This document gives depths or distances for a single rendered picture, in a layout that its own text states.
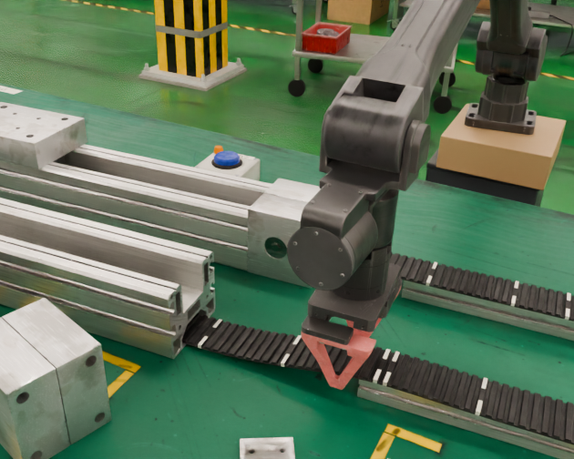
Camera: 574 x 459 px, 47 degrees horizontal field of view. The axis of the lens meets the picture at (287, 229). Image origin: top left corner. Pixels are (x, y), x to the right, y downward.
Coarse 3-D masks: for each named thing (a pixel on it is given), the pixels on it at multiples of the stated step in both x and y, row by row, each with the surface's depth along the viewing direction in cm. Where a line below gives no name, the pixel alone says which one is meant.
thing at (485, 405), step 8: (480, 384) 65; (488, 384) 65; (496, 384) 65; (480, 392) 64; (488, 392) 65; (496, 392) 64; (480, 400) 63; (488, 400) 63; (496, 400) 64; (480, 408) 62; (488, 408) 62; (488, 416) 62
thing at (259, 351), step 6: (264, 336) 74; (270, 336) 74; (276, 336) 74; (258, 342) 73; (264, 342) 73; (270, 342) 73; (252, 348) 72; (258, 348) 72; (264, 348) 72; (270, 348) 72; (252, 354) 71; (258, 354) 71; (264, 354) 71; (246, 360) 71; (252, 360) 71; (258, 360) 70
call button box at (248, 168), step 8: (208, 160) 103; (240, 160) 103; (248, 160) 103; (256, 160) 104; (208, 168) 100; (216, 168) 100; (224, 168) 100; (232, 168) 101; (240, 168) 101; (248, 168) 101; (256, 168) 103; (240, 176) 99; (248, 176) 101; (256, 176) 104
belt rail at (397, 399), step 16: (368, 384) 67; (384, 400) 67; (400, 400) 66; (416, 400) 65; (432, 416) 65; (448, 416) 64; (464, 416) 65; (480, 416) 63; (480, 432) 64; (496, 432) 63; (512, 432) 63; (528, 432) 62; (528, 448) 62; (544, 448) 62; (560, 448) 61
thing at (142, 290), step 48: (0, 240) 76; (48, 240) 82; (96, 240) 78; (144, 240) 77; (0, 288) 78; (48, 288) 74; (96, 288) 73; (144, 288) 69; (192, 288) 76; (144, 336) 72
